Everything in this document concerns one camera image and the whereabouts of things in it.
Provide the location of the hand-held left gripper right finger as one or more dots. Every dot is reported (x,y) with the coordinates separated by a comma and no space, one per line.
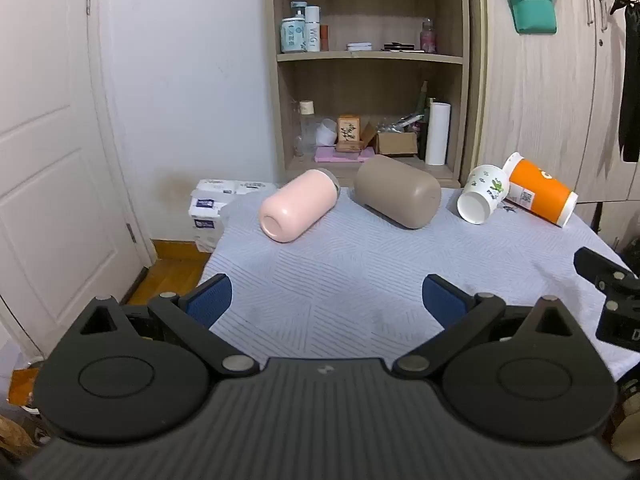
(442,300)

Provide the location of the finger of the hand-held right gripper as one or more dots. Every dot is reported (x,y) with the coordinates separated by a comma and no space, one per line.
(592,262)

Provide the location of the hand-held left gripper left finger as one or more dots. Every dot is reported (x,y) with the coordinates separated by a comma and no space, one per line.
(212,297)

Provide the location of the orange paper cup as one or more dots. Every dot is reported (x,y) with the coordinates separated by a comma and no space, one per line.
(542,195)

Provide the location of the white floral paper cup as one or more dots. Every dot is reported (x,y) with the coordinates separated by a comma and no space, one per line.
(482,192)

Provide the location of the taupe cup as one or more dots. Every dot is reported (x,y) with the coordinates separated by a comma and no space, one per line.
(397,192)

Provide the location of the pink cup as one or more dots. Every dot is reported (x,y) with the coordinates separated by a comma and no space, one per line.
(300,205)

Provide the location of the white plastic cup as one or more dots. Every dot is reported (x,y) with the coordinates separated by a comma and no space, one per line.
(326,132)

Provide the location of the pale blue quilted tablecloth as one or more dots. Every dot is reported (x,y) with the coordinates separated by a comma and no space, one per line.
(350,270)

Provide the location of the brown cardboard box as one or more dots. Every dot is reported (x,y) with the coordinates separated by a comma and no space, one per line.
(395,144)

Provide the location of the white paper roll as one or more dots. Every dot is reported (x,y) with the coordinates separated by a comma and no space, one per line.
(438,132)

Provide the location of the pink flat box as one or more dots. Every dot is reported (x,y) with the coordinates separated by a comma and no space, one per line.
(340,156)

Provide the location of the wooden wardrobe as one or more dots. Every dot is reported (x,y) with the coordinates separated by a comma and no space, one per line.
(550,90)

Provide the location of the dark green bottle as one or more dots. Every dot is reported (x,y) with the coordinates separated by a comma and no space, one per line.
(423,120)

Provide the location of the black hanging garment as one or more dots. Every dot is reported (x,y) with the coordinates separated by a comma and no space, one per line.
(630,85)

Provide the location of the clear plastic wrap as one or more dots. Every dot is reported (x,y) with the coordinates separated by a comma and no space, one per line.
(400,122)

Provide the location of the wooden box floral print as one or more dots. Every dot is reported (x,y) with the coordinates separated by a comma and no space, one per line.
(349,132)

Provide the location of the clear bottle cream cap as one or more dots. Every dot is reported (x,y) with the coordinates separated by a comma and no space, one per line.
(307,130)

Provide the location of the white door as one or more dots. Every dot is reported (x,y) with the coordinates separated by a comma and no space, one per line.
(45,185)

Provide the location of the orange packet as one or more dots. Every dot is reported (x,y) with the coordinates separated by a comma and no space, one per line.
(22,385)

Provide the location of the wooden shelf unit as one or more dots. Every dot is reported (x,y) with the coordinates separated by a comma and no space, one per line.
(372,58)

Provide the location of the black flat items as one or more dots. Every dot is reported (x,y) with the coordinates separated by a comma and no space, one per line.
(400,47)

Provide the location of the pink bottle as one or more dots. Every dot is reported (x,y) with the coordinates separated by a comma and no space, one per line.
(428,40)

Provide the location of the white flat tin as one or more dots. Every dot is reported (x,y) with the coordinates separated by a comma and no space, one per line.
(359,46)

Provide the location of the light blue bottle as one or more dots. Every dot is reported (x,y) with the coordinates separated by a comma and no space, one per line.
(293,32)

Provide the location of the small brown bottle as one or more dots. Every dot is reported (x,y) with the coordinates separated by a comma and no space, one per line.
(324,39)

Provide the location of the white tall bottle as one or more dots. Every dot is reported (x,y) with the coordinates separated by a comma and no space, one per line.
(312,30)

